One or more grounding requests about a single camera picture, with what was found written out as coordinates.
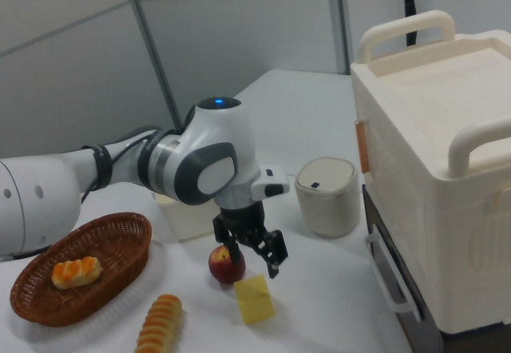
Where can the red apple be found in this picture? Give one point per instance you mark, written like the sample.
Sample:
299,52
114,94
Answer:
220,270

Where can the brown wicker basket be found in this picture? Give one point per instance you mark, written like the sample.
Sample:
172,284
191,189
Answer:
100,293

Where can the cream open plastic box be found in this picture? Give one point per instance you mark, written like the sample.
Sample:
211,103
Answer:
187,221

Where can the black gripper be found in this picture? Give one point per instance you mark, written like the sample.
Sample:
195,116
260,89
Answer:
241,221

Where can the long striped bread roll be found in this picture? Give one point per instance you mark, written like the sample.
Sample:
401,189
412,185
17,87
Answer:
159,325

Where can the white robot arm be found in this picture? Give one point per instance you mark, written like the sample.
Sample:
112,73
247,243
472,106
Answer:
207,145

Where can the round cream lidded container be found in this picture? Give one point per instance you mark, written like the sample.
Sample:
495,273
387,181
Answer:
327,205

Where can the short orange-topped bread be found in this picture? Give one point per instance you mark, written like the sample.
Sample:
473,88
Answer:
76,272

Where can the yellow foam cube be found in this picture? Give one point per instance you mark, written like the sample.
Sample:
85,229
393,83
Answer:
255,301

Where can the black vertical pole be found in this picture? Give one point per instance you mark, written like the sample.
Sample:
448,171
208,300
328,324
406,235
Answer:
410,5

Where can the dark brown cabinet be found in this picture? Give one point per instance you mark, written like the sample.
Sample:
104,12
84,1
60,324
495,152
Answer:
423,329

